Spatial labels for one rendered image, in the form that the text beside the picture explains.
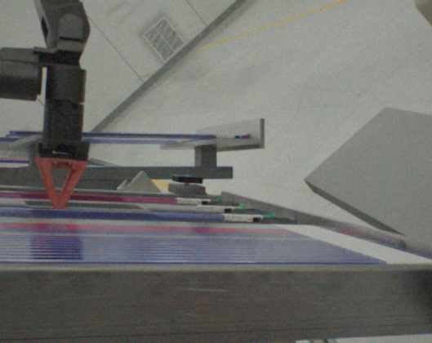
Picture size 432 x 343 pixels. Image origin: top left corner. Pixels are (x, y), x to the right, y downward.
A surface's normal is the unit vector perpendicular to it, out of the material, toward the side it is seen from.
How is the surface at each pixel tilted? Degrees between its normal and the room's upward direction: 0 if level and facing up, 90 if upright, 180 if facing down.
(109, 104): 90
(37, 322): 90
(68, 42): 78
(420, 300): 90
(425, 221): 0
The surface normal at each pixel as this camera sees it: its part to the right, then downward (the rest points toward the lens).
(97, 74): 0.36, 0.07
